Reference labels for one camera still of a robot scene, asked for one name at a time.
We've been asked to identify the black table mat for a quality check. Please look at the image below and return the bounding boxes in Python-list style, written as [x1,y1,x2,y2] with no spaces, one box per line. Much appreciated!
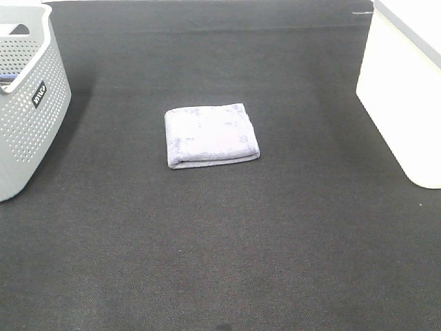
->
[1,1,440,330]

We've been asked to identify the grey perforated laundry basket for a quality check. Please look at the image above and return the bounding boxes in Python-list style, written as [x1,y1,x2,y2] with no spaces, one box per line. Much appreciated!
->
[1,1,72,201]

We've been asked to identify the lavender towel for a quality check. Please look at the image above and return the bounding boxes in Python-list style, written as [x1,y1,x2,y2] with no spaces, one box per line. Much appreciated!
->
[164,103,260,170]

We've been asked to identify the white storage bin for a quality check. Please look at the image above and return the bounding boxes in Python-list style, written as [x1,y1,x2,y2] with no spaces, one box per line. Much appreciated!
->
[356,1,440,189]

